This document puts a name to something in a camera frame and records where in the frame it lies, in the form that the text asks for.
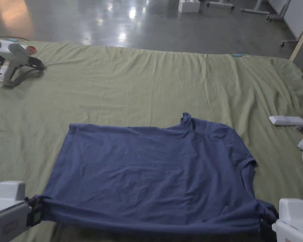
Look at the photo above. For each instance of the dark blue shirt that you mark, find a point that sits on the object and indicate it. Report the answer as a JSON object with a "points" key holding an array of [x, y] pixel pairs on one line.
{"points": [[146, 174]]}

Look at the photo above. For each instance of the white rolling board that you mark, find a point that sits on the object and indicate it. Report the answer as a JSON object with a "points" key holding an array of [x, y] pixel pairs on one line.
{"points": [[299, 17]]}

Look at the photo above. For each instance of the white carton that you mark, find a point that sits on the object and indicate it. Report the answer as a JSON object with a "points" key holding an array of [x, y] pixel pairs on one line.
{"points": [[189, 6]]}

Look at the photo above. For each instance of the spare hand-held gripper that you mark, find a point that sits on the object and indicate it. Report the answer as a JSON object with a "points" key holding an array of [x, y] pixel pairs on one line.
{"points": [[12, 53]]}

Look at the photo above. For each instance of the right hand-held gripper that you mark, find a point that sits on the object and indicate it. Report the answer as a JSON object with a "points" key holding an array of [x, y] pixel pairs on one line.
{"points": [[295, 221]]}

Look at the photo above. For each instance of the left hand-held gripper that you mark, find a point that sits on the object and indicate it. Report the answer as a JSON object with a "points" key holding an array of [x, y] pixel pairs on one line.
{"points": [[7, 209]]}

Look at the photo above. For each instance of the bed with pale green sheet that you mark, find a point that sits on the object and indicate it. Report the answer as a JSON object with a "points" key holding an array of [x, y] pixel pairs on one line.
{"points": [[146, 83]]}

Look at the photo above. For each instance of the white flat remote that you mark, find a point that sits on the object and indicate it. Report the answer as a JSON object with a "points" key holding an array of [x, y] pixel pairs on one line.
{"points": [[287, 120]]}

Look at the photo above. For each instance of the small teal clip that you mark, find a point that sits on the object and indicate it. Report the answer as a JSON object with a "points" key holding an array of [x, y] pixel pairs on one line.
{"points": [[13, 40], [237, 55]]}

